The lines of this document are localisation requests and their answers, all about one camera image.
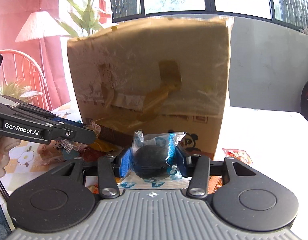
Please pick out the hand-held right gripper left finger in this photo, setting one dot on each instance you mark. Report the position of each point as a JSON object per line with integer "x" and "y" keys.
{"x": 126, "y": 162}

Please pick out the floral checked tablecloth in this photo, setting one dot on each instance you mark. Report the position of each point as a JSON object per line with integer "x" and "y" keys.
{"x": 269, "y": 135}

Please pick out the small clear snack packet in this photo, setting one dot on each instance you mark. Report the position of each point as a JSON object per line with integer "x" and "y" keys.
{"x": 67, "y": 151}

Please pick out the dark round snack clear wrapper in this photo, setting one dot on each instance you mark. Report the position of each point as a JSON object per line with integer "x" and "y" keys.
{"x": 150, "y": 160}

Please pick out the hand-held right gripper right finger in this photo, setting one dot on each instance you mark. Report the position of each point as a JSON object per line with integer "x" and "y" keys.
{"x": 182, "y": 161}

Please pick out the cardboard box with plastic liner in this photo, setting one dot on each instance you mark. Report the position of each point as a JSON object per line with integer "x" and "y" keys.
{"x": 149, "y": 80}

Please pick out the brown snack packet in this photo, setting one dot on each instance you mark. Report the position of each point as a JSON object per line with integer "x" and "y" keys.
{"x": 111, "y": 135}

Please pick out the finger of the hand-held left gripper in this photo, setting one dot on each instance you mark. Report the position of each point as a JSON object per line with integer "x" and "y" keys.
{"x": 61, "y": 120}
{"x": 78, "y": 135}

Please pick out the red snack packet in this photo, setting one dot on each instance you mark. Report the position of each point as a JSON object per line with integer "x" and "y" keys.
{"x": 237, "y": 155}

